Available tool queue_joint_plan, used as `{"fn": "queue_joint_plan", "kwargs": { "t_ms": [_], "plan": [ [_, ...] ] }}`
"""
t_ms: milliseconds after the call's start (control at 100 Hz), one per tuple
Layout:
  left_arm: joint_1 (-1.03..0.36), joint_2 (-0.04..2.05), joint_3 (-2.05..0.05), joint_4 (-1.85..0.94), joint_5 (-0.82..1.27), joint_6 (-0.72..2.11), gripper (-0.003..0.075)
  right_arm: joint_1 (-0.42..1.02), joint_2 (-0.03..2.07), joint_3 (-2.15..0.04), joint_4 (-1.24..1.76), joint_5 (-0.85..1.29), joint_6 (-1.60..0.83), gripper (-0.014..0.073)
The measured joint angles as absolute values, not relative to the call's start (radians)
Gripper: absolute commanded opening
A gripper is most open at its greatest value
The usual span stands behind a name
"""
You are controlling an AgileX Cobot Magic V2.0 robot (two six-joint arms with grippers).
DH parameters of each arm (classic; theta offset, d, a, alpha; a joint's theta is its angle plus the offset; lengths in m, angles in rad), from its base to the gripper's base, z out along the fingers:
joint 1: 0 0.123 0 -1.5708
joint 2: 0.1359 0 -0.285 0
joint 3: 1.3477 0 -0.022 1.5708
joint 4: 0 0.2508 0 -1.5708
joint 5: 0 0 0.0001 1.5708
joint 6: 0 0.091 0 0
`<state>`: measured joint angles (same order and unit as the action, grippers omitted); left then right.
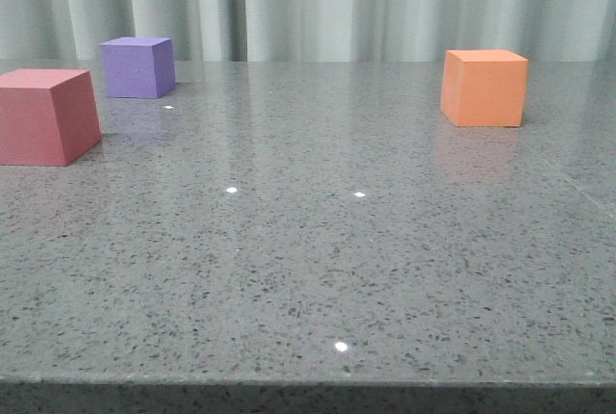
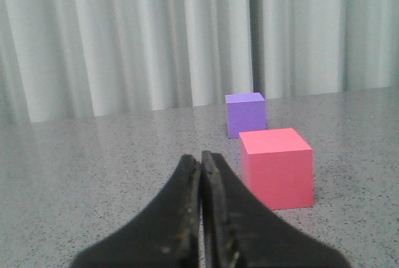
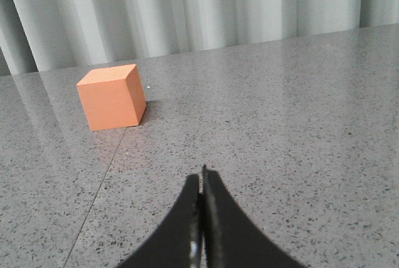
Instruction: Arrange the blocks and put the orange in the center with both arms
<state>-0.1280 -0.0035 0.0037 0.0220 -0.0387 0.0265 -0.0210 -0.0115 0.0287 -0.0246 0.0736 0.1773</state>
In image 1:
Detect orange foam cube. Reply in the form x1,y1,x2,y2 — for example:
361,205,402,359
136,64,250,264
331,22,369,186
440,49,529,127

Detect pale green curtain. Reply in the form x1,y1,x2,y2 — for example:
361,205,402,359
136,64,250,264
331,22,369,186
1,0,615,62

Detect purple foam cube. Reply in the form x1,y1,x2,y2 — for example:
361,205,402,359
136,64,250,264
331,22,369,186
100,37,176,99

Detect red foam cube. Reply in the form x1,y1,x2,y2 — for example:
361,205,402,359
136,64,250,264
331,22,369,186
1,68,102,167

